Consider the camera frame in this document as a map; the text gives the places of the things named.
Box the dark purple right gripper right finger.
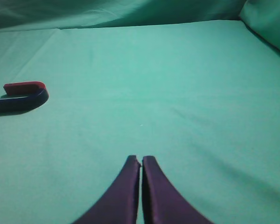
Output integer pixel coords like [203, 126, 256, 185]
[142, 156, 212, 224]

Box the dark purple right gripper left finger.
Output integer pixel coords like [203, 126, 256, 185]
[74, 155, 140, 224]

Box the red blue horseshoe magnet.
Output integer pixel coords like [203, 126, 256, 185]
[0, 81, 49, 113]

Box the green cloth backdrop and cover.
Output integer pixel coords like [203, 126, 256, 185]
[0, 0, 280, 224]

